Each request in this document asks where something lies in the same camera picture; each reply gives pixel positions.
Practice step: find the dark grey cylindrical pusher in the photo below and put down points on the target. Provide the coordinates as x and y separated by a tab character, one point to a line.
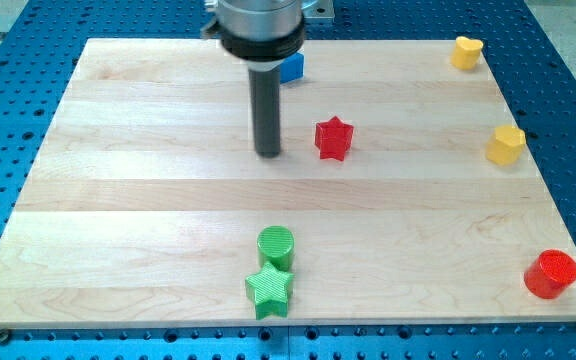
265	111

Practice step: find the red star block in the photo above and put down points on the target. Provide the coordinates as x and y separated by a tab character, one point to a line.
333	138

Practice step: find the green star block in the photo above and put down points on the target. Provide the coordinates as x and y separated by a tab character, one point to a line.
270	290

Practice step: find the blue cube block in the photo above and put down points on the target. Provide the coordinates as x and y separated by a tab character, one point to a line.
292	68

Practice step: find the green cylinder block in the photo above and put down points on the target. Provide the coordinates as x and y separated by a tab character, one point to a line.
275	244

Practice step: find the light wooden board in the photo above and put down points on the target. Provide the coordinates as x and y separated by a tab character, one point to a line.
144	203

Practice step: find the yellow heart block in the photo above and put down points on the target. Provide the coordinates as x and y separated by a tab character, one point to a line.
466	53

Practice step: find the yellow hexagon block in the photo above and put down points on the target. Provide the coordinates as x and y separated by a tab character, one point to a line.
505	145

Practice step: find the red cylinder block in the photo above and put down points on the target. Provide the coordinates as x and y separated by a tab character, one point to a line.
550	274

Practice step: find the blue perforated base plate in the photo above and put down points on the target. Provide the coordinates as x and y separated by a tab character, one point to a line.
39	49

